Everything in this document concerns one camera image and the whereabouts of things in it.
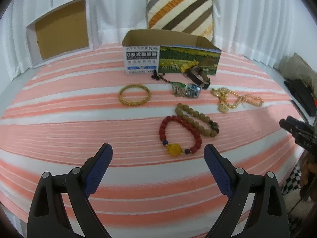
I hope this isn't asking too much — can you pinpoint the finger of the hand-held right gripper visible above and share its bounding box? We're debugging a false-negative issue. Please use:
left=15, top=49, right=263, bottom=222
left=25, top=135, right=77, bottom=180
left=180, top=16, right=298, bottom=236
left=279, top=115, right=313, bottom=139

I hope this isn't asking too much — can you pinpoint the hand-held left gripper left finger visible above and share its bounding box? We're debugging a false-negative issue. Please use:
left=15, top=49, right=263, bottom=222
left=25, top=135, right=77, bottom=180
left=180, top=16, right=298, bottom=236
left=27, top=143, right=113, bottom=238

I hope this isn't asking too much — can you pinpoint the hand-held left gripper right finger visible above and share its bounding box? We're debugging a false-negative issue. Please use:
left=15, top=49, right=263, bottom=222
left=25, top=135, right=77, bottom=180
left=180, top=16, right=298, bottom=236
left=203, top=144, right=289, bottom=238

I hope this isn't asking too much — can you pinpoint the brown bead bracelet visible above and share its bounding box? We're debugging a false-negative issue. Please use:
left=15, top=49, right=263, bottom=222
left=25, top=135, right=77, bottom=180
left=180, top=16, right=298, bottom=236
left=175, top=103, right=220, bottom=137

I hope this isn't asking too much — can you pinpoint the red bead bracelet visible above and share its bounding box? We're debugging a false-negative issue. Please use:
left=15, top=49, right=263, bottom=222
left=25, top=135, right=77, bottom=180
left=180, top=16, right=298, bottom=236
left=159, top=115, right=203, bottom=157

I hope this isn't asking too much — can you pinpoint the gold pendant necklace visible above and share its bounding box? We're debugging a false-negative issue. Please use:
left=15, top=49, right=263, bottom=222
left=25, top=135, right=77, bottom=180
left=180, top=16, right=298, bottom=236
left=210, top=87, right=242, bottom=114

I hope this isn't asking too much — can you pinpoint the gold bangle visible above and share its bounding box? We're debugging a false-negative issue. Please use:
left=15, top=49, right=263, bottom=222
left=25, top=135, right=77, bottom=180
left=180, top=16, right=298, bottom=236
left=118, top=84, right=151, bottom=106

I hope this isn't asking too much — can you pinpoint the silver pendant necklace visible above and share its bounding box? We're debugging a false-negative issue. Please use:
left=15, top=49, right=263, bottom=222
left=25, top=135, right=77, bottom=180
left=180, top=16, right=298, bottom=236
left=172, top=82, right=201, bottom=99

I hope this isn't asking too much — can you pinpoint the printed cardboard box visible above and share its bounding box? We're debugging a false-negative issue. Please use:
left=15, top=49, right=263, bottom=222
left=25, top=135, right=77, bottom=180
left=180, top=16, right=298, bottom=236
left=123, top=29, right=221, bottom=76

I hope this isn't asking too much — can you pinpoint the black bag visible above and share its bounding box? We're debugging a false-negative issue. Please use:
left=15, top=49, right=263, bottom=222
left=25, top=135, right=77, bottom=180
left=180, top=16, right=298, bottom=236
left=284, top=79, right=317, bottom=117

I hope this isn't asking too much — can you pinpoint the checkered cloth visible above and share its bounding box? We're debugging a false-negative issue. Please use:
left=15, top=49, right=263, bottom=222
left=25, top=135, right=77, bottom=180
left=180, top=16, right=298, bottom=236
left=282, top=165, right=305, bottom=194

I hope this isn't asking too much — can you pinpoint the pink striped blanket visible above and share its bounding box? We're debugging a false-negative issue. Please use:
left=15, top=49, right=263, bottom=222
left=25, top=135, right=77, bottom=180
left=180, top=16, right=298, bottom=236
left=0, top=43, right=306, bottom=230

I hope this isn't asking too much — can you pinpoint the yellow tassel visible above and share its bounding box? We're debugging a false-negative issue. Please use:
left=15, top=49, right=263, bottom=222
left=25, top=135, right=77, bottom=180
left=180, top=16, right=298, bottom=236
left=180, top=63, right=199, bottom=73

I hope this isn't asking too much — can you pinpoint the white box lid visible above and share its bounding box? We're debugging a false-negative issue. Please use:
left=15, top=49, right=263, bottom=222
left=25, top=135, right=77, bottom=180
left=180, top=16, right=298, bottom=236
left=26, top=0, right=99, bottom=69

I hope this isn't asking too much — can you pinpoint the striped cushion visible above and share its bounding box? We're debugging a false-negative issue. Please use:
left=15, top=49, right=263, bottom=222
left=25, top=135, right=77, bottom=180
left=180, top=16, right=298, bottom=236
left=146, top=0, right=214, bottom=40

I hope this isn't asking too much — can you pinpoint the brown leather bracelet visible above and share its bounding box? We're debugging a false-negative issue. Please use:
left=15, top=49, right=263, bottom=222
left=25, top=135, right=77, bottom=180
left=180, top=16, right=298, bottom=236
left=184, top=66, right=211, bottom=89

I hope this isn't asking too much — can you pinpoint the black cord charm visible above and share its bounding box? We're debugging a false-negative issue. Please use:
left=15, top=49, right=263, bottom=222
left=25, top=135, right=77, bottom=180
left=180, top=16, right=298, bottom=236
left=152, top=70, right=177, bottom=84

